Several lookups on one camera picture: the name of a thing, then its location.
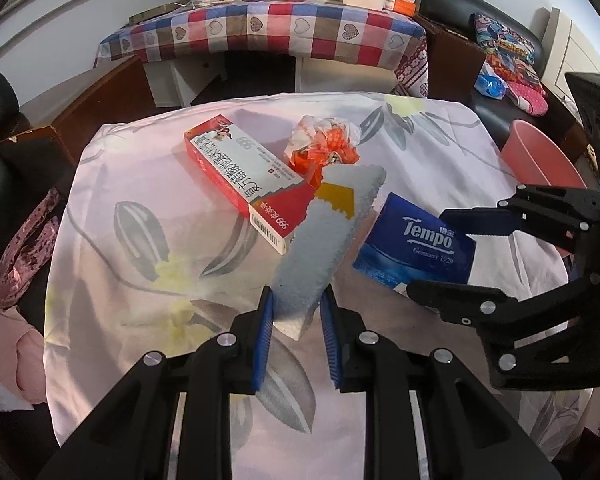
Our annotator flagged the dark wooden side cabinet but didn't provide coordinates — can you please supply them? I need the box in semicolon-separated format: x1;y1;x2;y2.
414;13;486;105

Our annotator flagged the pink dotted cushion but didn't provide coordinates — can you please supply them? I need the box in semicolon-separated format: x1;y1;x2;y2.
506;79;548;117

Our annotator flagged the white wooden headboard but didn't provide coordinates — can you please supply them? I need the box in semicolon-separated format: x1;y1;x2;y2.
541;8;600;105

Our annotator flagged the brown wooden low cabinet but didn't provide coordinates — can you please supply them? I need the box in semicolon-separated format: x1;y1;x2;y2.
12;56;157;164

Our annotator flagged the red white medicine box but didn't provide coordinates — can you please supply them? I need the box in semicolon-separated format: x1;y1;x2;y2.
184;115;314;255

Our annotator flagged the colourful patchwork pillow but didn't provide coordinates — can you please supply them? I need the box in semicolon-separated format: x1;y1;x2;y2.
474;13;542;86

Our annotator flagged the pink clothing pile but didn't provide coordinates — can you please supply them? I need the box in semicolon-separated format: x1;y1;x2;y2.
0;188;60;412

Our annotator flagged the floral white table cloth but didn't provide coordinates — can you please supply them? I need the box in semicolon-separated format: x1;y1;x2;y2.
44;93;591;479

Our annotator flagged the orange box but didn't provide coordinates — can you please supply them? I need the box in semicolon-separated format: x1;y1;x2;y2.
385;0;416;16

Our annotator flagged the pink plastic trash bucket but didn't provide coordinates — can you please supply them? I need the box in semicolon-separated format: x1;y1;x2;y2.
501;119;586;188

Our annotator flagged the orange white snack wrapper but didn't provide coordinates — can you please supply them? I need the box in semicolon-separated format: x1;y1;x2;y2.
283;115;361;188

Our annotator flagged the black leather armchair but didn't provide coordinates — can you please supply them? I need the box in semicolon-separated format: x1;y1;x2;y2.
416;0;586;155

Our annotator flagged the blue plastic bag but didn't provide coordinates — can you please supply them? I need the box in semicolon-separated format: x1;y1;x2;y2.
475;73;507;100

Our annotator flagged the blue Tempo tissue pack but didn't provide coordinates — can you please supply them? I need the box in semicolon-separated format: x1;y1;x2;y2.
353;193;476;296

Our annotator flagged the white bench table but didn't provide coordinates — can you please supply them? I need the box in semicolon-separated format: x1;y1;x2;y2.
144;51;396;108

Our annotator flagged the black leather chair left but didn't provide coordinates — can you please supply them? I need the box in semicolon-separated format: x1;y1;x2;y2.
0;73;74;259

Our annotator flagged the checkered heart tablecloth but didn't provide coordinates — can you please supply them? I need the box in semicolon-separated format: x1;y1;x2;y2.
94;0;428;98

